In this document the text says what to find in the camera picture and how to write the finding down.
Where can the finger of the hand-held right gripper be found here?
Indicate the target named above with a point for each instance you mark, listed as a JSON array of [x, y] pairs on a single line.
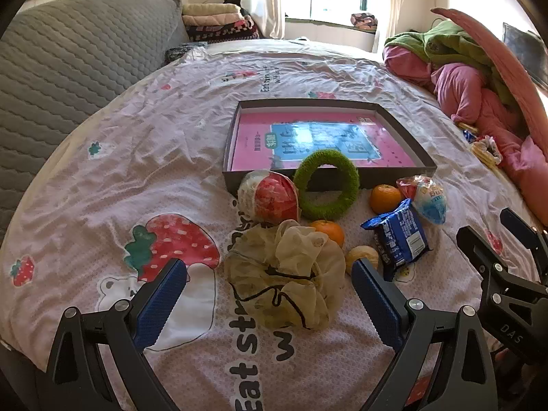
[[475, 248], [516, 224]]

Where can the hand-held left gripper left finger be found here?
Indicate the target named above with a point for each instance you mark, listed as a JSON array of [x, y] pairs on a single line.
[[160, 304]]

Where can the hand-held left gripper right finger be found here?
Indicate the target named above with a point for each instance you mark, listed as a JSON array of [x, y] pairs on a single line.
[[376, 304]]

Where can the blue round snack packet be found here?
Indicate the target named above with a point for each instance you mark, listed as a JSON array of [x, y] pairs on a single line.
[[430, 203]]

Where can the blue cookie packet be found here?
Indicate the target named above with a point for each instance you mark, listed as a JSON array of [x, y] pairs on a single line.
[[398, 239]]

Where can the orange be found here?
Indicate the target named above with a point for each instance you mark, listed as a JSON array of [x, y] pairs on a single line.
[[329, 231], [385, 200]]

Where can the beige cloth pouch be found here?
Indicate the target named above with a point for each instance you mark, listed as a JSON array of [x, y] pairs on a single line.
[[295, 257]]

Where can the red round snack packet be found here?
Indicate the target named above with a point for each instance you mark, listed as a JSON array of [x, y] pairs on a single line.
[[274, 199]]

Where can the dark shallow cardboard box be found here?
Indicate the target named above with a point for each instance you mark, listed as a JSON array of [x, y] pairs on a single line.
[[233, 137]]

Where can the small blue snack packet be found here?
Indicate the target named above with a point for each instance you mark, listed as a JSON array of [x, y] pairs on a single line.
[[469, 133]]

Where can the yellow snack packet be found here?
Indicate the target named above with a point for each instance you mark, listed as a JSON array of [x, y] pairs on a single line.
[[463, 125]]

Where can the pink plush cushion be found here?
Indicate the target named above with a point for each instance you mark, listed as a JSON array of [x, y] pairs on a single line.
[[505, 64]]

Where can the pink and blue book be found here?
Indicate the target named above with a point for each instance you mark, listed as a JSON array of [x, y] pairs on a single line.
[[257, 137]]

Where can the green blanket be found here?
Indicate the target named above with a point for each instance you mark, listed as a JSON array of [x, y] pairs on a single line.
[[449, 40]]

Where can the grey quilted headboard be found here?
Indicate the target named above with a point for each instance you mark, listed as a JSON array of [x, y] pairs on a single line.
[[64, 72]]

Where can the cream curtain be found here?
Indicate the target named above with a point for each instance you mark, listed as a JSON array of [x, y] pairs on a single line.
[[263, 0], [402, 0]]

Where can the dark floral cloth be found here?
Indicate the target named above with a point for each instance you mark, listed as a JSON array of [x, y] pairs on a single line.
[[177, 52]]

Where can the floral bag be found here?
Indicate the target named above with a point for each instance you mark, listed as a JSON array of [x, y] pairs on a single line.
[[364, 21]]

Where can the dark checkered folded blanket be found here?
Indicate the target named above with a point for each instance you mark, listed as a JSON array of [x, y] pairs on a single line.
[[227, 34]]

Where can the cream folded blanket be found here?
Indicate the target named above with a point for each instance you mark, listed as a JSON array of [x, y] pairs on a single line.
[[209, 9]]

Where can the dark wall screen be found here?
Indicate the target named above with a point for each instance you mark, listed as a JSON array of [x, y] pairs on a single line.
[[524, 47]]

